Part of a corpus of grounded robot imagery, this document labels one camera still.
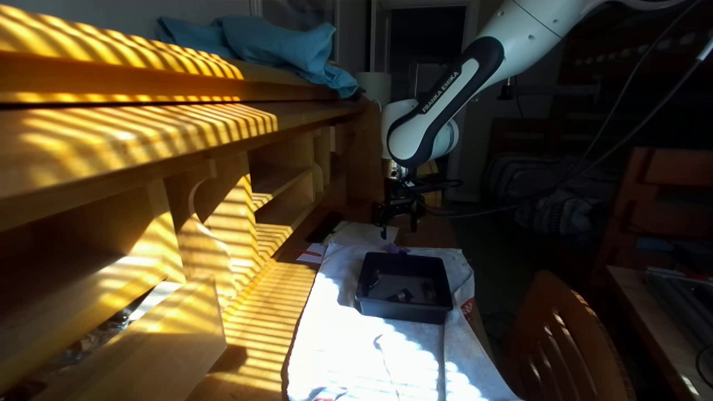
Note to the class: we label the white paper sheet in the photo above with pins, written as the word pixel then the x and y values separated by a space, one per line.
pixel 359 242

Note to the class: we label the orange wooden chair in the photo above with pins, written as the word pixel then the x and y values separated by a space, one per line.
pixel 675 167

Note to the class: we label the wooden side table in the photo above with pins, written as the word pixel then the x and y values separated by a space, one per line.
pixel 652 334

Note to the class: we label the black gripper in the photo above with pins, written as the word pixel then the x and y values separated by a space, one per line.
pixel 412 192

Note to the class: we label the white towel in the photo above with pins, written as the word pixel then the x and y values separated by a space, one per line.
pixel 356 349

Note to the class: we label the dark shelf unit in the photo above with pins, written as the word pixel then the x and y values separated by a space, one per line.
pixel 668 118

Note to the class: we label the wooden desk hutch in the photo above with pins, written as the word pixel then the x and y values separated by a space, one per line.
pixel 111 147

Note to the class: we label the striped couch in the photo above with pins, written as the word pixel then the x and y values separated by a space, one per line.
pixel 557 201

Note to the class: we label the grey flat electronic device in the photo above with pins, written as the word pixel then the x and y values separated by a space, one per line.
pixel 690 304

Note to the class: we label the small printed paper scrap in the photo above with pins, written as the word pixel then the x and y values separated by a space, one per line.
pixel 313 256

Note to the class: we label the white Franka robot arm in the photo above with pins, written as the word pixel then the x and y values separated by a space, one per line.
pixel 519 34

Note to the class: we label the blue cloth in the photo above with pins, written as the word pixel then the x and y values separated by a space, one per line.
pixel 280 46

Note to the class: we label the black plastic tray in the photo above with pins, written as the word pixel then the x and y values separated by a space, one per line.
pixel 403 308

